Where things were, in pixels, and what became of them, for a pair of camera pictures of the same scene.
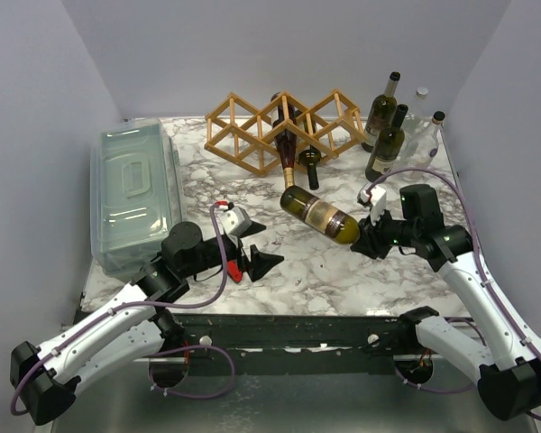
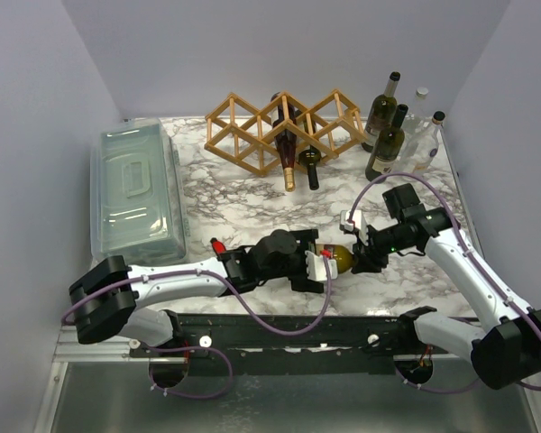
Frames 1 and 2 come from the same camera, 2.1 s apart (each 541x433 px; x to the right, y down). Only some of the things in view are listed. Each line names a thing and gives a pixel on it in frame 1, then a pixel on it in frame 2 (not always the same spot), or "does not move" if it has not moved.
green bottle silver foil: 330,221 -> 343,258
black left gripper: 260,262 -> 307,241
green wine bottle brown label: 382,114 does not move
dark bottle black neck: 387,148 does not move
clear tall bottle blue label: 421,150 does not move
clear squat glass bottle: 417,121 does not move
